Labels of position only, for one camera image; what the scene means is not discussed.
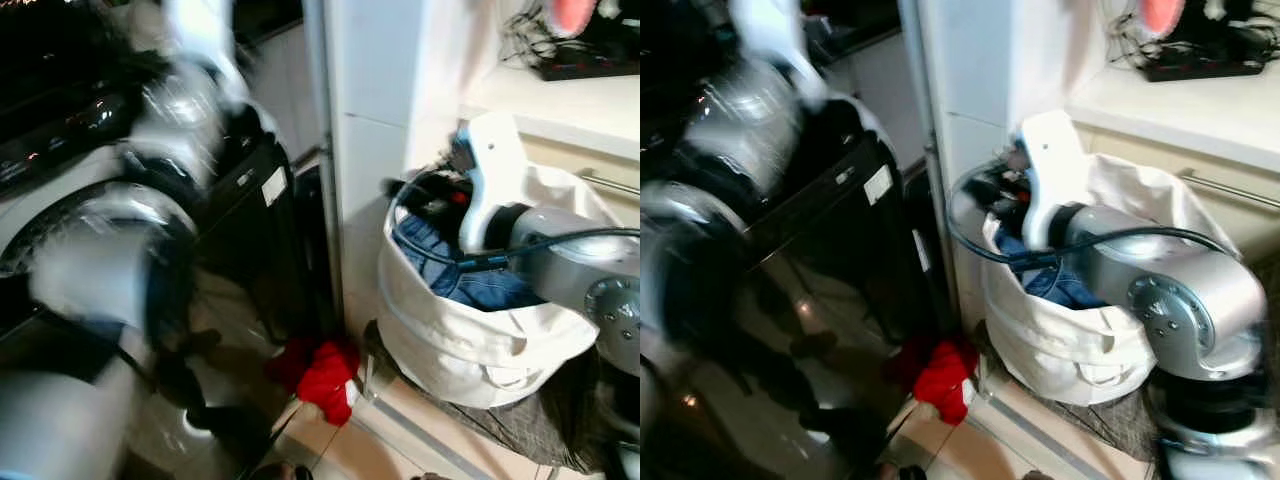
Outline black washing machine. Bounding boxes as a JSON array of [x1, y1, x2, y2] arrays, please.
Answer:
[[640, 0, 946, 480], [0, 0, 336, 480]]

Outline red cloth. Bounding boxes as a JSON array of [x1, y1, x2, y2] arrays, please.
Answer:
[[263, 338, 363, 428], [883, 335, 981, 426]]

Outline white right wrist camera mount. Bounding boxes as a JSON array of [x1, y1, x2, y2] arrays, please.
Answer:
[[1010, 109, 1091, 251], [455, 111, 533, 253]]

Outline blue denim jeans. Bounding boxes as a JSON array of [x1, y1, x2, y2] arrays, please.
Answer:
[[392, 215, 546, 313], [993, 228, 1111, 311]]

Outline white counter cabinet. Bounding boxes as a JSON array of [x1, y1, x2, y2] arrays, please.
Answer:
[[900, 0, 1280, 331], [320, 0, 641, 341]]

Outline white fabric laundry bag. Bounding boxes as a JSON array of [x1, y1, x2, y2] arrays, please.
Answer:
[[975, 150, 1216, 406], [375, 160, 606, 411]]

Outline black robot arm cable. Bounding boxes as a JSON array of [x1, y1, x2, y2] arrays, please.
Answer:
[[383, 170, 641, 273], [945, 160, 1241, 267]]

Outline black box with cables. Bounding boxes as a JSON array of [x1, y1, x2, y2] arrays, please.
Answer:
[[1105, 0, 1280, 83], [500, 0, 641, 83]]

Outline pink round object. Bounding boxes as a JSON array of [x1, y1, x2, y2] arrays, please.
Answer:
[[548, 0, 599, 37], [1140, 0, 1189, 37]]

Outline metal drawer handle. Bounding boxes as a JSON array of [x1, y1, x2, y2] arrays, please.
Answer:
[[575, 168, 641, 197], [1178, 168, 1280, 211]]

